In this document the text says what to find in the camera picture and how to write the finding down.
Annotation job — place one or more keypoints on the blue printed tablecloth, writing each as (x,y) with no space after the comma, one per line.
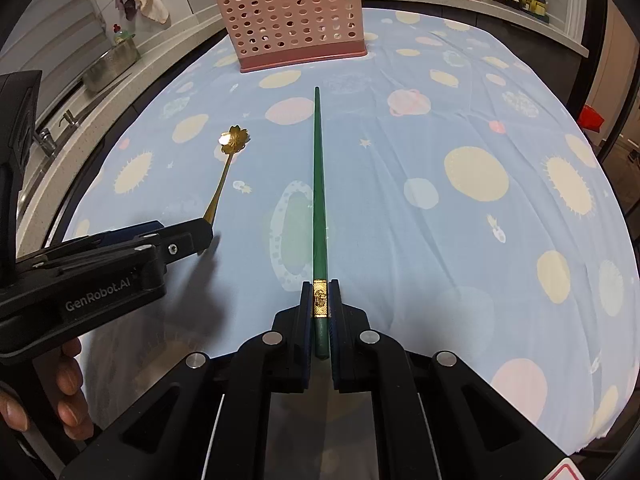
(425,260)

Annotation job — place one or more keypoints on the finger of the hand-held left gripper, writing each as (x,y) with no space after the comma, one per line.
(187,240)
(125,232)

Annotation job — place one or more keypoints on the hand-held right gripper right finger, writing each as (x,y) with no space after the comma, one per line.
(336,365)

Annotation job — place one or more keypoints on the pink perforated utensil holder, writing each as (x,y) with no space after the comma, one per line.
(295,15)

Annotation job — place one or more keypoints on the red bag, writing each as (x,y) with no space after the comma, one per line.
(592,117)

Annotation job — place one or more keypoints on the green dish scrubber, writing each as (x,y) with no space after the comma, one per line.
(123,36)

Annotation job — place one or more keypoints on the small dark seasoning jars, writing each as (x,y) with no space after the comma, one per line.
(535,4)

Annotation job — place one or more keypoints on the person's left hand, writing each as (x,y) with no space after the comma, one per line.
(72,385)

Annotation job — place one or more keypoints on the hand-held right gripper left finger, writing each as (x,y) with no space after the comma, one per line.
(306,360)

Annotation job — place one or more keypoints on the gold flower spoon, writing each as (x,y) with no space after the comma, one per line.
(234,139)

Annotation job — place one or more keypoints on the thick green chopstick gold band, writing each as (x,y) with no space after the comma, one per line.
(319,200)

